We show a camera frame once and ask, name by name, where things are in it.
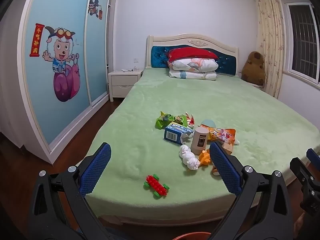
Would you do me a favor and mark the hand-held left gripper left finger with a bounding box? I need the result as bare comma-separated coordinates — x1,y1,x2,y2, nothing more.
27,142,113,240

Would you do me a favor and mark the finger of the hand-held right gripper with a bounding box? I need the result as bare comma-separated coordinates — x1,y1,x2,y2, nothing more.
306,148,320,167
289,157,320,193

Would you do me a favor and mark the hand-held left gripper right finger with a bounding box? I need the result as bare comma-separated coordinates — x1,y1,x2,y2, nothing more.
209,141,294,240

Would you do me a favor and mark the beige cylinder can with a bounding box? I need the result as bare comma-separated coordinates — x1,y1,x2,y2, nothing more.
190,127,209,155

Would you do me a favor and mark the red green toy car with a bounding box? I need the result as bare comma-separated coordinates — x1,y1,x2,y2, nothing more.
143,174,170,200

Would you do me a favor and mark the blue carton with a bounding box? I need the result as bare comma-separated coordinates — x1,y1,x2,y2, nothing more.
164,122,194,145

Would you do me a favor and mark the orange plastic bin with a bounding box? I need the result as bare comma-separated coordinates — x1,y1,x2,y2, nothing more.
172,232,213,240

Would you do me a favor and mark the orange snack bag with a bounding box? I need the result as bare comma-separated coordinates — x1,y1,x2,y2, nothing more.
206,127,240,154

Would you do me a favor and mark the red and white wrapper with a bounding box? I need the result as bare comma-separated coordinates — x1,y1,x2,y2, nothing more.
185,111,197,125

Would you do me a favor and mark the green snack packet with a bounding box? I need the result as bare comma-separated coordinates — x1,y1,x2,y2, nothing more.
155,111,188,130

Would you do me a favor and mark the white nightstand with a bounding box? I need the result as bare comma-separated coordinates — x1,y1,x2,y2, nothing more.
108,70,143,102

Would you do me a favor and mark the folded white quilt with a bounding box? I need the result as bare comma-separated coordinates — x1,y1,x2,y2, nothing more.
169,69,217,81

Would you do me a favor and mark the brown plush toy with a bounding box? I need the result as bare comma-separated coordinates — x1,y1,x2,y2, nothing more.
241,51,266,85

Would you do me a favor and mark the floral pillow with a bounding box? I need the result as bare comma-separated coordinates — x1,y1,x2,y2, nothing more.
172,58,218,72

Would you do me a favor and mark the red pillow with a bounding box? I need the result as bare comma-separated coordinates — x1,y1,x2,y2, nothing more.
167,48,218,62

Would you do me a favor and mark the white framed window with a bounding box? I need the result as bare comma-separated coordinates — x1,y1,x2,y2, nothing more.
281,0,320,90

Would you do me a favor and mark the floral beige curtain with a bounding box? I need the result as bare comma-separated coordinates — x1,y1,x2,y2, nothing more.
255,0,284,99

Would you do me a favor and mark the white bed with blue headboard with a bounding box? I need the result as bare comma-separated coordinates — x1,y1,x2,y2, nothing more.
96,34,313,227

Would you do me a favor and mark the white wardrobe with cartoon doors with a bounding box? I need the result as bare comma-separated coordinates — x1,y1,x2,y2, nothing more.
0,0,118,165

